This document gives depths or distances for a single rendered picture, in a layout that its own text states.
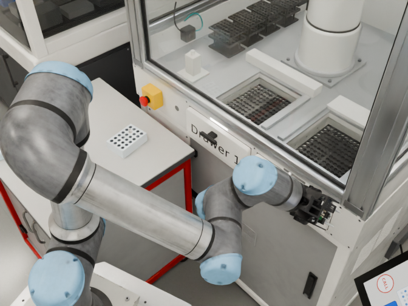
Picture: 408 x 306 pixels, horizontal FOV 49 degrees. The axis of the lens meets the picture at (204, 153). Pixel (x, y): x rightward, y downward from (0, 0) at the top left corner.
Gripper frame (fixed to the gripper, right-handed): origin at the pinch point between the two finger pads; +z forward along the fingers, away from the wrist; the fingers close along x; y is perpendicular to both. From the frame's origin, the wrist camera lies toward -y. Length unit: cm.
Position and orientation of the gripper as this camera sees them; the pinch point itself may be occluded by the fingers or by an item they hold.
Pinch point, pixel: (324, 214)
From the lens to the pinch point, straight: 116.1
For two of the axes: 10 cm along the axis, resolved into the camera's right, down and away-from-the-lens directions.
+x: 4.4, -9.0, 0.3
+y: 6.1, 2.8, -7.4
